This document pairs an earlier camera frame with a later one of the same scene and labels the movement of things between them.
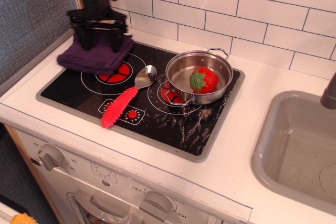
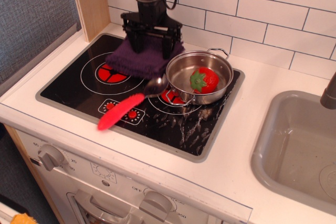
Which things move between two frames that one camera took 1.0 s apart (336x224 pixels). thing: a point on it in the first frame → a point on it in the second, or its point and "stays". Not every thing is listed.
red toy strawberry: (203, 80) stays
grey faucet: (328, 96) stays
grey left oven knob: (50, 157) stays
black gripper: (97, 14) → (151, 19)
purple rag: (101, 59) → (149, 62)
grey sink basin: (293, 149) stays
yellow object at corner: (23, 218) stays
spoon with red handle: (145, 76) → (154, 86)
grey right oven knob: (156, 205) stays
